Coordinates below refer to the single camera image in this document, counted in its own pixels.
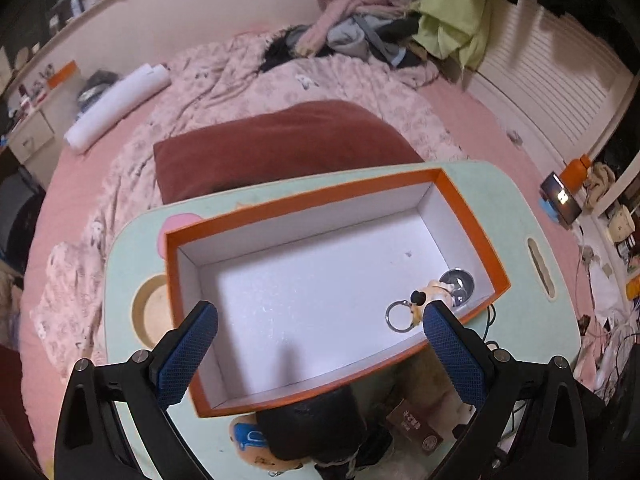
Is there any orange white cardboard box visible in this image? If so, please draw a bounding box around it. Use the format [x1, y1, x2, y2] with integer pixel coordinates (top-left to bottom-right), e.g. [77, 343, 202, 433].
[165, 168, 510, 417]

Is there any small orange box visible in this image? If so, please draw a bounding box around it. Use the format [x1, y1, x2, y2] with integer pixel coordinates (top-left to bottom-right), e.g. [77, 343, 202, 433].
[47, 60, 78, 90]

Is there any brown playing card box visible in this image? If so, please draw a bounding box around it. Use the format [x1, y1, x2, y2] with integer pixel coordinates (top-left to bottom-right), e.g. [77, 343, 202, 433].
[386, 399, 442, 455]

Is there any green hanging cloth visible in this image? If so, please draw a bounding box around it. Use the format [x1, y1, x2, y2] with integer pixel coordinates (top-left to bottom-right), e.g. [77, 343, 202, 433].
[411, 0, 494, 70]

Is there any smartphone on stand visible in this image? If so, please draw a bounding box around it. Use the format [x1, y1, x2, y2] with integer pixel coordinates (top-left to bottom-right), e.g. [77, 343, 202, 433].
[539, 172, 582, 228]

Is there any keyring with plush charm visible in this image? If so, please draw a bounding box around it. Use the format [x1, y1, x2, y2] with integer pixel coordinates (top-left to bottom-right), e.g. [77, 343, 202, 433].
[384, 281, 454, 334]

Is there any white paper roll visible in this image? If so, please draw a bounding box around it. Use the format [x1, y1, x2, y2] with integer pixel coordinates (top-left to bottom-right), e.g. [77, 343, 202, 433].
[64, 64, 171, 154]

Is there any pile of clothes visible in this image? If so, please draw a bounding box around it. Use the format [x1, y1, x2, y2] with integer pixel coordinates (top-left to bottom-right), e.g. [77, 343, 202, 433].
[259, 0, 428, 73]

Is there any dark red pillow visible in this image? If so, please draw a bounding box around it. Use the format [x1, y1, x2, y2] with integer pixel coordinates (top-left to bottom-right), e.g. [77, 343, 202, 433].
[153, 100, 422, 205]

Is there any mint green lap table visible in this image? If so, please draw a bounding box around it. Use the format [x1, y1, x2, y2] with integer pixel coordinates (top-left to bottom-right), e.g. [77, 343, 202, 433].
[103, 162, 579, 479]

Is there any black pouch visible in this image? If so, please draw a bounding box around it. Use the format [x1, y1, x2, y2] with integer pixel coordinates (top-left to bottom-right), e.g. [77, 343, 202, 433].
[256, 386, 393, 467]

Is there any pink floral blanket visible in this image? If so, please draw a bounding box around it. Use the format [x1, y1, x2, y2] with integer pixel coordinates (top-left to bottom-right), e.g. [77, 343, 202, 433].
[21, 35, 464, 380]

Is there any orange bottle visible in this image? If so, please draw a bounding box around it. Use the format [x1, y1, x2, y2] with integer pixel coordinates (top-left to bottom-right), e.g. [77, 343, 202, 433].
[560, 154, 592, 194]

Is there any white bedside drawer cabinet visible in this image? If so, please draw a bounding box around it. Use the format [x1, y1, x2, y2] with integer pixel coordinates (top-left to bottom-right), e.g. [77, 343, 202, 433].
[8, 81, 78, 190]

